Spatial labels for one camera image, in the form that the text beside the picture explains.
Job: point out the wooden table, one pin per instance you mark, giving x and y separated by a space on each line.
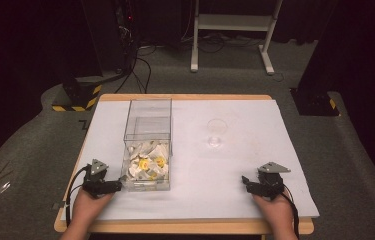
181 227

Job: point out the person's right hand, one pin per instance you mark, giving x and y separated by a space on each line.
275 210

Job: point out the person's left hand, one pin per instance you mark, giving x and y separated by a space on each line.
90 208

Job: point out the white table mat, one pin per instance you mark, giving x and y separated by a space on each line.
228 173

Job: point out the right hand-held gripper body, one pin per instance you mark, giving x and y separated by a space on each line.
270 185

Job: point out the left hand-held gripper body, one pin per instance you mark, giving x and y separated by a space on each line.
95 185

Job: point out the pile of white yellow flowers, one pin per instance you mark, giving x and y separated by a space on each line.
147 162

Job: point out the clear plastic box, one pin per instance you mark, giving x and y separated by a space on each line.
148 133

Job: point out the white metal stand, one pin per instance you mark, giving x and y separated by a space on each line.
231 23

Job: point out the black stand base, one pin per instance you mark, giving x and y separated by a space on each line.
313 103

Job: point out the clear plastic cup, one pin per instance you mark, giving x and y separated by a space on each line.
216 131

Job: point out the black stand with striped base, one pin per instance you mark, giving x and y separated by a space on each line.
85 90

